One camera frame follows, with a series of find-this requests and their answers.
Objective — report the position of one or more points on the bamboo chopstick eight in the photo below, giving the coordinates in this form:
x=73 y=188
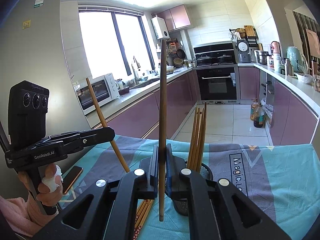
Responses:
x=192 y=139

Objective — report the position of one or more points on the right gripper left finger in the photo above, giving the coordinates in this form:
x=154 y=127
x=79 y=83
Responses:
x=106 y=210

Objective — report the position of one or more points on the cooking oil bottle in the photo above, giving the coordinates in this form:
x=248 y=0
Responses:
x=254 y=106

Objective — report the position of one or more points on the kitchen faucet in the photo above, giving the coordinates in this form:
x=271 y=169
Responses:
x=135 y=70

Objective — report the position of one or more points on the white water heater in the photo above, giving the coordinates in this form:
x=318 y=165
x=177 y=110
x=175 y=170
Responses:
x=160 y=28

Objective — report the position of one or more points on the bamboo chopstick six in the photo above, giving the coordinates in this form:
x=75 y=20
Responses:
x=195 y=138

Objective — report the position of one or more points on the bamboo chopstick seven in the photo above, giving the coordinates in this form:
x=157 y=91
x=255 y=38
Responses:
x=199 y=142

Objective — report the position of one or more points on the pink thermos jug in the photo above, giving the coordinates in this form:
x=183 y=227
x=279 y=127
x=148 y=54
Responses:
x=276 y=53

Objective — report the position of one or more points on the pink sleeve left forearm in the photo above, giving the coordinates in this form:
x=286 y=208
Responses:
x=24 y=217

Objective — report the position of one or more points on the steel stock pot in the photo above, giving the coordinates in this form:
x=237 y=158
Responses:
x=261 y=56

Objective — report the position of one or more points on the bamboo chopstick two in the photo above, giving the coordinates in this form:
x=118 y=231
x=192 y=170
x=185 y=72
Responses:
x=140 y=217

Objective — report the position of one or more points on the mint green air fryer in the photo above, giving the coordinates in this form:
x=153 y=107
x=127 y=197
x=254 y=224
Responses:
x=297 y=59

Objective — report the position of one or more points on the white microwave oven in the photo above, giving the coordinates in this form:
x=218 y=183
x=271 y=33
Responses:
x=104 y=87

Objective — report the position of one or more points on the black built-in oven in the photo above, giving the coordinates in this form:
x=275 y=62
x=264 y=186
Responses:
x=216 y=73

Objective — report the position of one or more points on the left hand with bandage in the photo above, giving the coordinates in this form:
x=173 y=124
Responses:
x=50 y=188

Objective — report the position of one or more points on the pink upper cabinet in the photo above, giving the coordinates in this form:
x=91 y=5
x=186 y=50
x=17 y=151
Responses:
x=175 y=18

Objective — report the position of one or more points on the bamboo chopstick three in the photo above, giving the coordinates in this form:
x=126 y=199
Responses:
x=145 y=214

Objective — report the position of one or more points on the dark soy sauce bottle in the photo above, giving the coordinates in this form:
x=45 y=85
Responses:
x=258 y=116

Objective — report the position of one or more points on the bamboo chopstick four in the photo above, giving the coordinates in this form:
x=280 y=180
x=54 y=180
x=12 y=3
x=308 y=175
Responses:
x=203 y=137

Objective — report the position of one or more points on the smartphone with orange edge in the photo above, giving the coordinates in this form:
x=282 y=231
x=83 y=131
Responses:
x=70 y=178

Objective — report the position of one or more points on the white rice cooker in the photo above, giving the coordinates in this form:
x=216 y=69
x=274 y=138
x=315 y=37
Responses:
x=243 y=51

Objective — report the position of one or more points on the black camera box left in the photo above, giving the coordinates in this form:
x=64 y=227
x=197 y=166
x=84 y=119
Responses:
x=27 y=109

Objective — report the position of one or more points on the black mesh cup holder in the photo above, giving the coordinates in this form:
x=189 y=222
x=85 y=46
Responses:
x=197 y=192

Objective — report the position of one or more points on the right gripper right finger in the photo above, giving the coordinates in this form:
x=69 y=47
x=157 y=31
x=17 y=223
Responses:
x=227 y=212

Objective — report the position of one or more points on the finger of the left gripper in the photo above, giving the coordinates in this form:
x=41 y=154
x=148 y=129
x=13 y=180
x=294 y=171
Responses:
x=78 y=140

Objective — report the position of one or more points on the bamboo chopstick five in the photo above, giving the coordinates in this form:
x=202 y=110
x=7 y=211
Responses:
x=162 y=128

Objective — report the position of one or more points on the teal grey tablecloth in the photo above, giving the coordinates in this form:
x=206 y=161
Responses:
x=283 y=181

